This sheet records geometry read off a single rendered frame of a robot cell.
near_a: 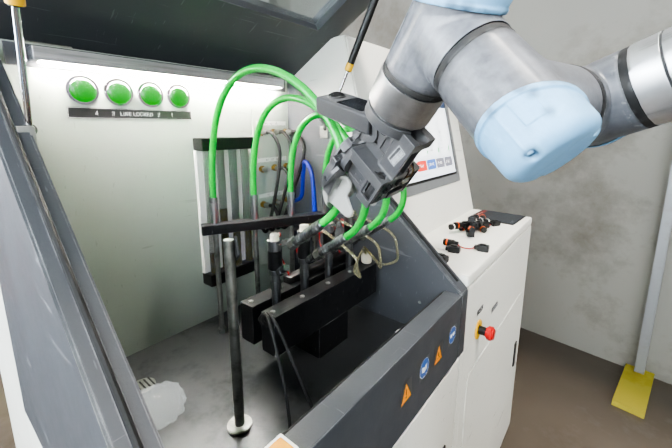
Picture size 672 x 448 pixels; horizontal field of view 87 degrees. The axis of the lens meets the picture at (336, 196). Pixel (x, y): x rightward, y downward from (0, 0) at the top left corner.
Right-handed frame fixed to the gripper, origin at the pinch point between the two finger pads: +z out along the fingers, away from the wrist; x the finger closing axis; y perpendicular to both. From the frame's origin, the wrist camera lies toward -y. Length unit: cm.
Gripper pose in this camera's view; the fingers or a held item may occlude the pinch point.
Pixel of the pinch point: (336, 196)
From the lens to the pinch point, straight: 56.3
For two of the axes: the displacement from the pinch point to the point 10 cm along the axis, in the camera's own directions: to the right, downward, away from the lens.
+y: 5.6, 7.5, -3.4
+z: -2.9, 5.7, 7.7
